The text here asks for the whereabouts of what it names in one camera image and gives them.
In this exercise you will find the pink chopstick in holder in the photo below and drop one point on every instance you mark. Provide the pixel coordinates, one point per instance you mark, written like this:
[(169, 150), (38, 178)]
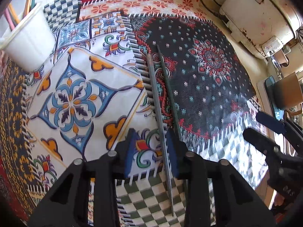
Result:
[(9, 19)]

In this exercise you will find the grey chopstick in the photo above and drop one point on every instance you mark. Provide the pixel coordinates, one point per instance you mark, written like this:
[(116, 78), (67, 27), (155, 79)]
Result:
[(158, 113)]

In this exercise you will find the colourful patchwork tablecloth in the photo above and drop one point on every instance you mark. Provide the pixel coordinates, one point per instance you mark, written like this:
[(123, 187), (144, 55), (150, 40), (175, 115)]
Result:
[(94, 87)]

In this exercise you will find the brown cup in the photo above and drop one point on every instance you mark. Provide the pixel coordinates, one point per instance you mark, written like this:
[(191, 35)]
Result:
[(287, 92)]

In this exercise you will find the white plastic utensil holder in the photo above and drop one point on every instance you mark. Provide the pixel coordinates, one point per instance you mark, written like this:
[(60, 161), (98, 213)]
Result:
[(31, 42)]

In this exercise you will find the white rice cooker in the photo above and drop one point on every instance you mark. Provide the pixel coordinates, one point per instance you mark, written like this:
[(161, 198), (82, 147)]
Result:
[(262, 26)]

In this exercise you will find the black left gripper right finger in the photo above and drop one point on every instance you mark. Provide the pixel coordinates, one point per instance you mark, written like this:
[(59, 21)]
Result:
[(236, 203)]

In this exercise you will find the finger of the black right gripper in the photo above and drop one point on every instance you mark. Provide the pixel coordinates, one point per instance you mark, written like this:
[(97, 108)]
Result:
[(262, 143), (270, 122)]

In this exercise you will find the dark green chopstick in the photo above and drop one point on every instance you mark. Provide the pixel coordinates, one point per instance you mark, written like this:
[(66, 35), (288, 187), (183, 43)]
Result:
[(169, 94)]

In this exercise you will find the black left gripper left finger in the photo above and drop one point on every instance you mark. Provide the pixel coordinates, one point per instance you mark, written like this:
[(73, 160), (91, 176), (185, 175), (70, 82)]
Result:
[(66, 202)]

